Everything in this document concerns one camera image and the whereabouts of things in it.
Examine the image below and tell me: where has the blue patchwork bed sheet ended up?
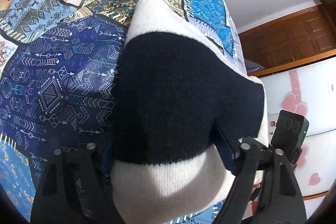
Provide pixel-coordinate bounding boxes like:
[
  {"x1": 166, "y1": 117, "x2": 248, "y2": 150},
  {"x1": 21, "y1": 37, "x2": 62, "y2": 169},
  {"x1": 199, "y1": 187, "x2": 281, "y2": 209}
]
[{"x1": 1, "y1": 0, "x2": 246, "y2": 222}]

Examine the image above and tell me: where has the black and white knit sweater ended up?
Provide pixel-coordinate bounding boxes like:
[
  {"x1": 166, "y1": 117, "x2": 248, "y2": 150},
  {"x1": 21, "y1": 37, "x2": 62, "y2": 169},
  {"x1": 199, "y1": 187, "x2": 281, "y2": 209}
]
[{"x1": 110, "y1": 0, "x2": 268, "y2": 223}]

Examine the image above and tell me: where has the brown wooden door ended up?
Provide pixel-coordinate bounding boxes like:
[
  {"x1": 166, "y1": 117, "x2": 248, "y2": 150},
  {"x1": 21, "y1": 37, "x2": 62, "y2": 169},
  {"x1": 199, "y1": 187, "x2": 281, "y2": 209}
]
[{"x1": 239, "y1": 0, "x2": 335, "y2": 76}]

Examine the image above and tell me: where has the white wardrobe with pink hearts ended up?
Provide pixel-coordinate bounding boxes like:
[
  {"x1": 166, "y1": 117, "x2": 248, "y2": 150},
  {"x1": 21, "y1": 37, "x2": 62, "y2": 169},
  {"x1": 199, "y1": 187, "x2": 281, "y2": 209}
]
[{"x1": 241, "y1": 56, "x2": 336, "y2": 219}]

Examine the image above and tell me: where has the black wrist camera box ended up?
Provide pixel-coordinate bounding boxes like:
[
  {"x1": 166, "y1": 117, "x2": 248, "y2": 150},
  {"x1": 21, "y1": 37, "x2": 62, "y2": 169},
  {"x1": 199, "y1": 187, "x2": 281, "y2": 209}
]
[{"x1": 270, "y1": 110, "x2": 309, "y2": 165}]

